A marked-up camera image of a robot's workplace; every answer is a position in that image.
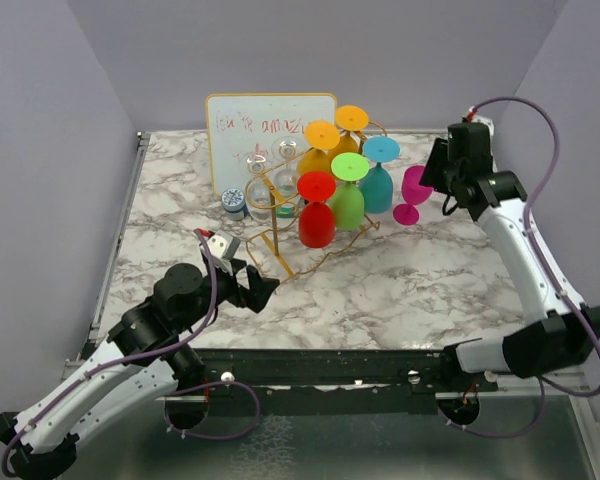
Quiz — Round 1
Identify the green wine glass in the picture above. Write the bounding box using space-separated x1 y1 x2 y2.
330 152 370 231

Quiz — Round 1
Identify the yellow framed whiteboard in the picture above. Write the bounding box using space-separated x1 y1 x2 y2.
206 93 337 195

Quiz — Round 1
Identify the teal wine glass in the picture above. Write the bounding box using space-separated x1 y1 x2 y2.
359 136 400 214

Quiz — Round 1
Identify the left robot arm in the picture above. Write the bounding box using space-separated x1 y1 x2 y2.
0 260 280 479

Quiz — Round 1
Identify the gold wire glass rack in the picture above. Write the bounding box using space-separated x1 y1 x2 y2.
245 118 389 281

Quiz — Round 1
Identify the blue white small can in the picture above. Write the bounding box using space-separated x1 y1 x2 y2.
221 188 248 221

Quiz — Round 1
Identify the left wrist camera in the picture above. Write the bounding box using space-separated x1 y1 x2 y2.
194 229 240 275

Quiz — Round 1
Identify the front orange wine glass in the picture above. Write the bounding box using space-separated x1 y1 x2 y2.
297 120 340 175

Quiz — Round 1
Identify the front clear wine glass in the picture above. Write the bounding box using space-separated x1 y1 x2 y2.
246 153 271 223

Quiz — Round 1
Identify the pink wine glass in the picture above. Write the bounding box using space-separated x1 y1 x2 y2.
393 165 433 226

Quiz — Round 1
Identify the rear orange wine glass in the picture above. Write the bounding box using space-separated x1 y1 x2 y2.
328 105 369 159

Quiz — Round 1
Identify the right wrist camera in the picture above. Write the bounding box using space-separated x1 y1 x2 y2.
447 120 494 175

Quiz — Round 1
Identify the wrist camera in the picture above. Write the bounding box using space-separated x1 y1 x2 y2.
447 120 494 175
194 229 240 275

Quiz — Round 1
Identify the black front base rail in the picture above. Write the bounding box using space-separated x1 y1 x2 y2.
165 348 497 417

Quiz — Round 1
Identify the clear wine glass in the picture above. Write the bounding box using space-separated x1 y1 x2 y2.
246 153 271 223
272 137 299 198

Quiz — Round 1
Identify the orange wine glass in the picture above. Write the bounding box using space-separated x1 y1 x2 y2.
297 120 340 175
328 105 369 159

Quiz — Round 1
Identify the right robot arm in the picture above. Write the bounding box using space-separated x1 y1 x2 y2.
421 135 600 391

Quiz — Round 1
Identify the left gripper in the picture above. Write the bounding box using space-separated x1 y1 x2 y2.
177 257 280 332

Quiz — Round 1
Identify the red wine glass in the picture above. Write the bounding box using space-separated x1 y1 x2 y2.
297 171 336 249

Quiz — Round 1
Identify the rear clear wine glass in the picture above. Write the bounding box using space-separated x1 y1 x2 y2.
272 137 299 198

